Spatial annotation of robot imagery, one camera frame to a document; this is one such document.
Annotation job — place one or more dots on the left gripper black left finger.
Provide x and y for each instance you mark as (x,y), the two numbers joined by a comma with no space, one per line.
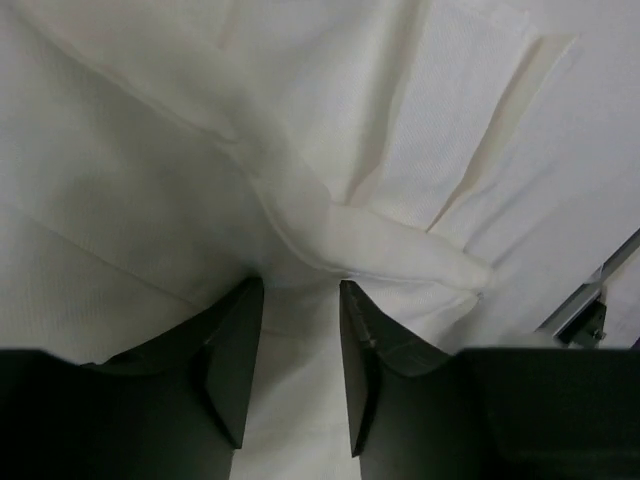
(174,407)

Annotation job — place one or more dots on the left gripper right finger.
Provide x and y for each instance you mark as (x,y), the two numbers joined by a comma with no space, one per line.
(416,412)

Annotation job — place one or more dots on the white pleated skirt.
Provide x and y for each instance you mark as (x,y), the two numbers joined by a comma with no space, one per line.
(469,162)

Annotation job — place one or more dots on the aluminium table frame rail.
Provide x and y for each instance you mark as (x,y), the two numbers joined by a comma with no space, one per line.
(603,311)

